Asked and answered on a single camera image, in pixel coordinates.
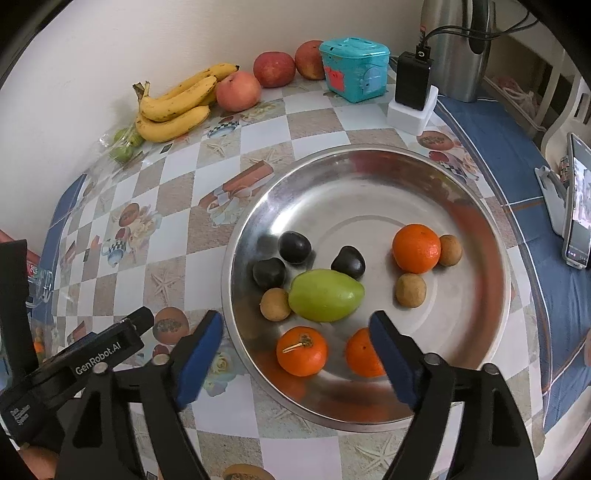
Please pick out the white chair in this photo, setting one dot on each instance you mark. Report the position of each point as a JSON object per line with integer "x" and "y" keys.
{"x": 561, "y": 92}

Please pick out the person's left hand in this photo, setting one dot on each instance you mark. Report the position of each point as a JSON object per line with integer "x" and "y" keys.
{"x": 39, "y": 465}

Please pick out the steel kettle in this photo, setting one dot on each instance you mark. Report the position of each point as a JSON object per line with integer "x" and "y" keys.
{"x": 455, "y": 60}

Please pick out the round steel plate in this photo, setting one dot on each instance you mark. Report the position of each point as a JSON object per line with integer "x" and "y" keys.
{"x": 369, "y": 207}

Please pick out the plastic bag of green fruit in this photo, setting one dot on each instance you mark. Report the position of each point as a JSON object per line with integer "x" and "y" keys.
{"x": 122, "y": 144}

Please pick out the teal plastic box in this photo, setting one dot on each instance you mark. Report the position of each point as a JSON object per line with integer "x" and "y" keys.
{"x": 355, "y": 69}

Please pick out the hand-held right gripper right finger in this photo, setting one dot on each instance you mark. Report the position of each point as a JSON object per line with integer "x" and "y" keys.
{"x": 395, "y": 360}

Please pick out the orange tangerine with stem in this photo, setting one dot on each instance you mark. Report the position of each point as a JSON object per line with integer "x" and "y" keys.
{"x": 301, "y": 350}

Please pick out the clear plastic fruit container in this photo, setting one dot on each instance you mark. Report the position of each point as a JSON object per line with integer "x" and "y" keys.
{"x": 46, "y": 339}

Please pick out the dark red apple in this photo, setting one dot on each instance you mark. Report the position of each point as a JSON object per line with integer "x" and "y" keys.
{"x": 274, "y": 69}
{"x": 310, "y": 59}

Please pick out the green mango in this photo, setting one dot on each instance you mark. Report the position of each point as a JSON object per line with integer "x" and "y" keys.
{"x": 325, "y": 295}

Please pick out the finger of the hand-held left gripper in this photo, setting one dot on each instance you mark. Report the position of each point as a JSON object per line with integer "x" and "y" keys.
{"x": 106, "y": 344}

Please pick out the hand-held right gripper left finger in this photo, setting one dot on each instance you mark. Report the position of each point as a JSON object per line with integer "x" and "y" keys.
{"x": 201, "y": 360}

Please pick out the yellow banana bunch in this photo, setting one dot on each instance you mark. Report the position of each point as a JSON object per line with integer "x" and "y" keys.
{"x": 171, "y": 124}

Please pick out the smartphone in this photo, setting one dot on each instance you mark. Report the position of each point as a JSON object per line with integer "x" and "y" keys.
{"x": 579, "y": 198}

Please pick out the pale red apple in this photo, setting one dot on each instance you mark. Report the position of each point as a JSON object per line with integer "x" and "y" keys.
{"x": 238, "y": 91}

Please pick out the dark purple plum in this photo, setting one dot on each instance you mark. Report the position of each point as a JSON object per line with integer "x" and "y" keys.
{"x": 348, "y": 262}
{"x": 294, "y": 247}
{"x": 269, "y": 272}

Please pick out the white phone stand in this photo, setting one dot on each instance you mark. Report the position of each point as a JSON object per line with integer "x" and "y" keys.
{"x": 551, "y": 194}

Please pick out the printed checkered tablecloth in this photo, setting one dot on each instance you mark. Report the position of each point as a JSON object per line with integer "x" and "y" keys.
{"x": 184, "y": 221}

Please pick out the clear glass mug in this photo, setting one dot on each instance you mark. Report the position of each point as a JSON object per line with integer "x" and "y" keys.
{"x": 41, "y": 281}

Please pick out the brown longan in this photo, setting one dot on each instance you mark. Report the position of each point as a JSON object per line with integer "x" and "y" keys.
{"x": 450, "y": 250}
{"x": 410, "y": 290}
{"x": 275, "y": 303}

